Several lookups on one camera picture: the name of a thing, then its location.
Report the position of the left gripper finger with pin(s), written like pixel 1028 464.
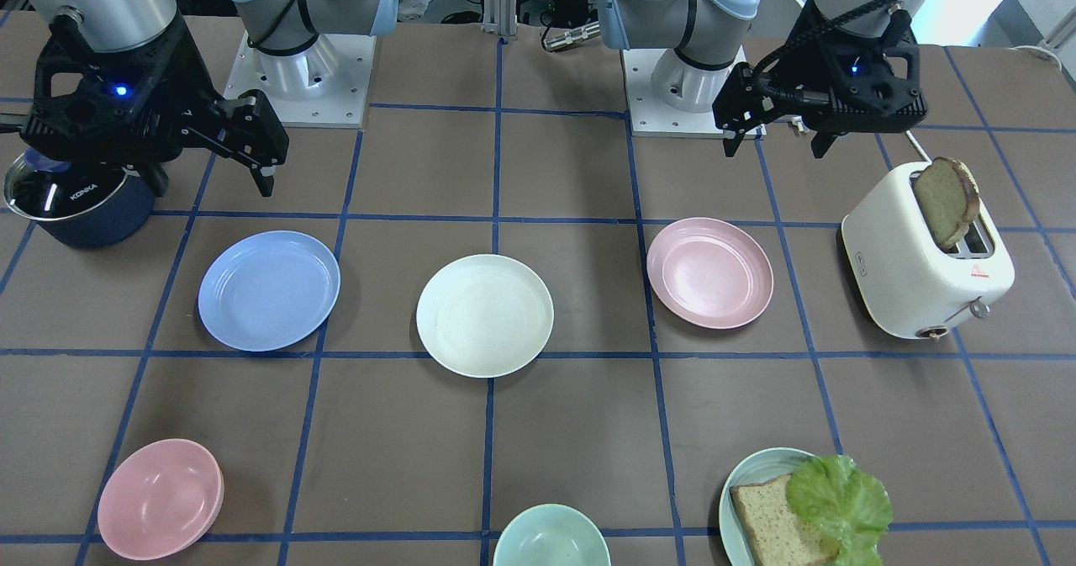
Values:
pixel 821 143
pixel 732 144

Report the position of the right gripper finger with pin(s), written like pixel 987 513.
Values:
pixel 263 176

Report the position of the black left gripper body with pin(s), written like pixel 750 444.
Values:
pixel 782 88

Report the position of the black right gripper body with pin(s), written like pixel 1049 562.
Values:
pixel 195 110

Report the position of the blue plate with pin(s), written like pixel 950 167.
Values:
pixel 269 291

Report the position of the pink plate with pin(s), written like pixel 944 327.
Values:
pixel 710 273

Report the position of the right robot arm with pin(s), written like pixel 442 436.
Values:
pixel 275 27

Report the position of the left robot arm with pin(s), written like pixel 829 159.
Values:
pixel 708 33

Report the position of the blue saucepan with lid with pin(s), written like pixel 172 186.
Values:
pixel 84 206

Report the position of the bread slice in toaster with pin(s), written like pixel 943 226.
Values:
pixel 949 199

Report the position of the white toaster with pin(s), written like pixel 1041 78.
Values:
pixel 909 286

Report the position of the white plate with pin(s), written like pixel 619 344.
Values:
pixel 485 316

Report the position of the light green plate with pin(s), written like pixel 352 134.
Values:
pixel 759 467

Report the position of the pink bowl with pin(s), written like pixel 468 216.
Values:
pixel 160 500

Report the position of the green lettuce leaf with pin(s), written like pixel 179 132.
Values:
pixel 845 504

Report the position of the bread slice on plate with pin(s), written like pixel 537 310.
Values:
pixel 776 535

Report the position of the green bowl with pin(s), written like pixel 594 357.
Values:
pixel 551 534

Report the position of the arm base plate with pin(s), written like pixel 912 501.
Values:
pixel 656 103
pixel 323 87

